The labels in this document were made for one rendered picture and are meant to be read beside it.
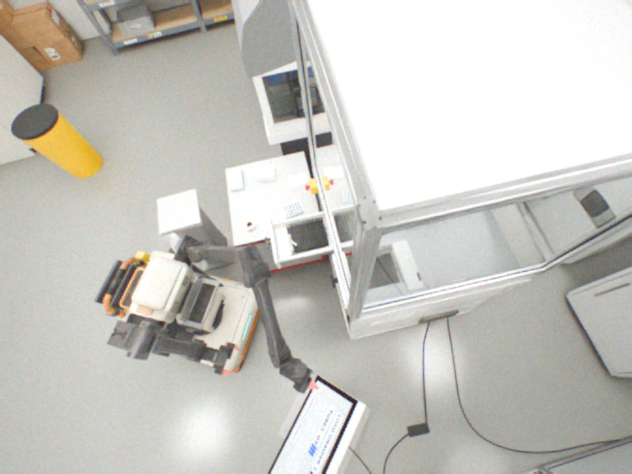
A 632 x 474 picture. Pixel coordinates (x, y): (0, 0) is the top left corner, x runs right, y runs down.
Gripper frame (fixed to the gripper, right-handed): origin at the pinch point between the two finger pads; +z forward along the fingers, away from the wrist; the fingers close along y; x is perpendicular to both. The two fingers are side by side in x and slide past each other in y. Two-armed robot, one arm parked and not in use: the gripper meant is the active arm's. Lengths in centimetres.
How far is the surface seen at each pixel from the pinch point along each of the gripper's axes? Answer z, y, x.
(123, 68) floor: -247, 194, 331
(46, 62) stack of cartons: -324, 153, 385
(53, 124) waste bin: -213, 66, 224
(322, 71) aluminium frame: -85, 71, -55
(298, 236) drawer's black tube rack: -31, 64, 41
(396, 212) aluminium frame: -58, 40, -77
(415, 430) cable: 113, 7, 36
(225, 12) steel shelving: -198, 321, 271
